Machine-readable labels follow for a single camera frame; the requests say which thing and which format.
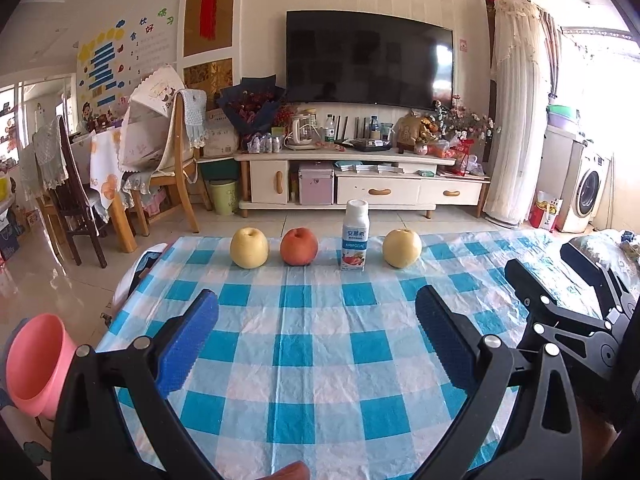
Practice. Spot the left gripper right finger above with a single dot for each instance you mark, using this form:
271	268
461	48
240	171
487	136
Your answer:
542	437

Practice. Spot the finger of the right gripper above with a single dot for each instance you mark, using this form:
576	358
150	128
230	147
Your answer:
543	307
611	292

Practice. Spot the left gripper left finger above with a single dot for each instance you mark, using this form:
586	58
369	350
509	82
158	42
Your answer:
91	439

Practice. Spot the pink plastic basin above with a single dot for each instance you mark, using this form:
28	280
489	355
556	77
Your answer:
37	364

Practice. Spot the person left hand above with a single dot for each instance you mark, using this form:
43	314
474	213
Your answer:
294	471

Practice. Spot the white washing machine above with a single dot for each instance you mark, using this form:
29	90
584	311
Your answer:
583	188

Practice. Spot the covered standing air conditioner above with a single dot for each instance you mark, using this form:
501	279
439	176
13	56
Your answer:
521	69

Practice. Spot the right yellow pear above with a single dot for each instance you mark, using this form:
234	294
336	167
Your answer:
401	248

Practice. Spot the yellow pear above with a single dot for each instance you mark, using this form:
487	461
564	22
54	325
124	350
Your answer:
401	248
249	248

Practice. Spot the white yogurt drink bottle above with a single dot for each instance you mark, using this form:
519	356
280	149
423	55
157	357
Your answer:
355	235

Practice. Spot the blue checkered tablecloth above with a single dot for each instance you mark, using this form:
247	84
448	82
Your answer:
328	366

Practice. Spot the dark wooden chair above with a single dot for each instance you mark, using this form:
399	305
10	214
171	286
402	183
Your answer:
72	201

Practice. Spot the left yellow pear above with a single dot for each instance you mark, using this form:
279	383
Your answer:
249	248

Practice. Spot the red apple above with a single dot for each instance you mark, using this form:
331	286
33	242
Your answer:
299	247

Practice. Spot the pink storage box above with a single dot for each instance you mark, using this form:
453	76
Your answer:
316	183

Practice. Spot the green waste bin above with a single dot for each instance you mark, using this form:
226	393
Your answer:
224	196

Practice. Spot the light wooden chair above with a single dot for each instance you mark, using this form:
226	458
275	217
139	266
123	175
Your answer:
178	164

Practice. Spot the dining table with cloth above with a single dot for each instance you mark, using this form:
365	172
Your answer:
97	158

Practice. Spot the cream TV cabinet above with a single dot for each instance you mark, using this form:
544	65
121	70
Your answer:
386	180

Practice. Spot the black flat television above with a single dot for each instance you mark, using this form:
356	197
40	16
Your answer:
365	58

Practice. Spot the dark wrapped flower bouquet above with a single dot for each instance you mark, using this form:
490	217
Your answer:
252	105

